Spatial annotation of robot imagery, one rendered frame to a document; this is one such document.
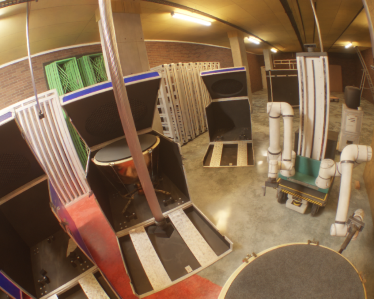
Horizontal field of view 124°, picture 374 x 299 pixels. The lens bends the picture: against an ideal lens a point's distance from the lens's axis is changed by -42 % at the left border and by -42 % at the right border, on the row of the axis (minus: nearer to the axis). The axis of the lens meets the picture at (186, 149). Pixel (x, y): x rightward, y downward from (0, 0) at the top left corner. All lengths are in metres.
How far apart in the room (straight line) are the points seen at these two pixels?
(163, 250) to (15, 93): 4.22
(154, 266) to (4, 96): 4.32
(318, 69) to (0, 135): 2.92
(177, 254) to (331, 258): 1.44
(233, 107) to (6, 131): 4.44
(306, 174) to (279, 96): 5.45
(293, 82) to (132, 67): 6.19
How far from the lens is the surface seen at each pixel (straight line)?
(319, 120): 2.04
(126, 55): 2.91
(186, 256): 1.87
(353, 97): 3.61
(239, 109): 4.58
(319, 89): 1.98
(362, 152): 1.46
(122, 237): 2.18
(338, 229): 1.40
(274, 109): 1.76
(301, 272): 0.91
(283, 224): 2.15
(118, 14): 3.15
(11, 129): 1.67
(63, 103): 1.73
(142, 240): 2.00
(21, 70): 4.66
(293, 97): 7.62
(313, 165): 2.15
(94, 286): 1.91
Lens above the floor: 1.59
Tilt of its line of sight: 22 degrees down
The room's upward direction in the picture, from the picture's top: 11 degrees counter-clockwise
